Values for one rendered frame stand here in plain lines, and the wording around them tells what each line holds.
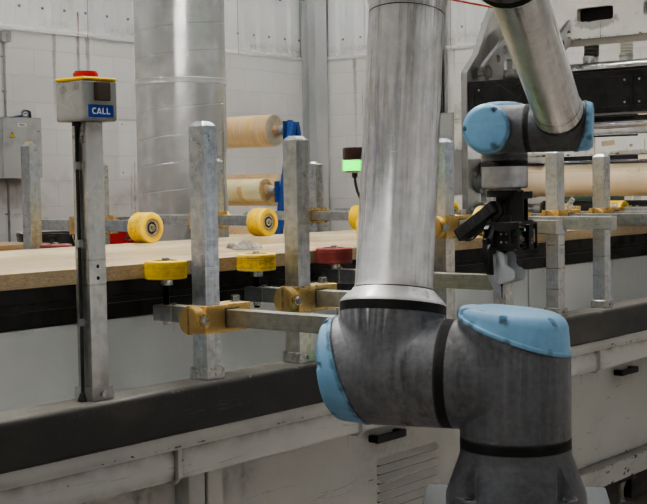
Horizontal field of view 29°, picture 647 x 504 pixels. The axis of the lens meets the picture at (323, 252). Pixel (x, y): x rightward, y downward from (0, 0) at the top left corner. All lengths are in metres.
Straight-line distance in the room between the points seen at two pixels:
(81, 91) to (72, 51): 9.43
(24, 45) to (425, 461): 8.33
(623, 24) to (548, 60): 3.17
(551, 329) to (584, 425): 2.29
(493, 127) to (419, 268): 0.63
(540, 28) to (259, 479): 1.23
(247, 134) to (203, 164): 7.61
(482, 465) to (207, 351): 0.72
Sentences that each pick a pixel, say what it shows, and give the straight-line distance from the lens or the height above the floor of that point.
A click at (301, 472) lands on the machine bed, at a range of 2.85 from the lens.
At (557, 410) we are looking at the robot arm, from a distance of 1.68.
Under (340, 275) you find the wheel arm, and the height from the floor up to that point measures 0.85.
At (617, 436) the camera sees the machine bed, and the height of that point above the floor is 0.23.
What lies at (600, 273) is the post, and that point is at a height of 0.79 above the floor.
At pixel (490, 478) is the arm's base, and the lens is 1.67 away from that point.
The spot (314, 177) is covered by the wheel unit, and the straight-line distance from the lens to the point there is 4.14.
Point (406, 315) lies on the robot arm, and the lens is 1.70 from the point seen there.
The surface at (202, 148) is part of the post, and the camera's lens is 2.22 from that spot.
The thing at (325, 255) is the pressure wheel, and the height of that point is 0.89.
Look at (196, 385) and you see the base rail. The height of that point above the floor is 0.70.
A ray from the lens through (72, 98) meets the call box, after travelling 2.04.
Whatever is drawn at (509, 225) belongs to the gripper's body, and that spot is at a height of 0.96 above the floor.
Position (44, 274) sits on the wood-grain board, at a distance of 2.25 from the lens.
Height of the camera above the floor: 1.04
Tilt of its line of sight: 3 degrees down
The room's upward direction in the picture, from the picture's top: 1 degrees counter-clockwise
